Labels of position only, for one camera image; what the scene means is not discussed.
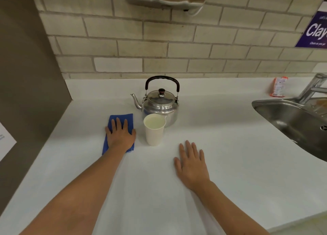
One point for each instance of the orange packet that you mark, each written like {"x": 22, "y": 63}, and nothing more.
{"x": 279, "y": 86}

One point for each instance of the person's left little finger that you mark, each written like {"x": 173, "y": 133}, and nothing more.
{"x": 108, "y": 130}

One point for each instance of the silver faucet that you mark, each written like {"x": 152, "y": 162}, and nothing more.
{"x": 313, "y": 88}

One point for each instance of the person's right hand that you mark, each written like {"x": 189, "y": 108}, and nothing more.
{"x": 193, "y": 169}

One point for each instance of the person's right forearm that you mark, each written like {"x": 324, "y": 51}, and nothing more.
{"x": 227, "y": 211}

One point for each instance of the person's left hand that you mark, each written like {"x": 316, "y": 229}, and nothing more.
{"x": 120, "y": 139}

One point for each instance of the stainless steel sink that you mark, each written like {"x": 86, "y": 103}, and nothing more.
{"x": 293, "y": 122}

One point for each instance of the person's right middle finger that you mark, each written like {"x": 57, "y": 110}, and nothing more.
{"x": 189, "y": 150}

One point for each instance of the blue cloth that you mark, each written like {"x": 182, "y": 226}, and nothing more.
{"x": 111, "y": 122}

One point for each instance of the person's left thumb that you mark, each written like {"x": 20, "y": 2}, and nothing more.
{"x": 133, "y": 134}

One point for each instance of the purple wall sign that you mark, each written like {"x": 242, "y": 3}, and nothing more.
{"x": 315, "y": 32}

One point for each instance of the person's right little finger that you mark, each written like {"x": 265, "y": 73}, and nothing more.
{"x": 202, "y": 157}

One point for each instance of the white paper sheet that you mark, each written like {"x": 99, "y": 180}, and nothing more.
{"x": 5, "y": 143}

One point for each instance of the grey side panel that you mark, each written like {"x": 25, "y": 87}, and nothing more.
{"x": 28, "y": 89}

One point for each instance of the white paper cup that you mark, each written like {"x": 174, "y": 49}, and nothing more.
{"x": 154, "y": 132}

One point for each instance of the person's right thumb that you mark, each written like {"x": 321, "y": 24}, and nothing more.
{"x": 177, "y": 164}

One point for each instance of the person's left forearm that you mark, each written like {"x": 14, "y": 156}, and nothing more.
{"x": 81, "y": 196}

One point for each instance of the person's left middle finger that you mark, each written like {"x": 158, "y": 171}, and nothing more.
{"x": 119, "y": 123}

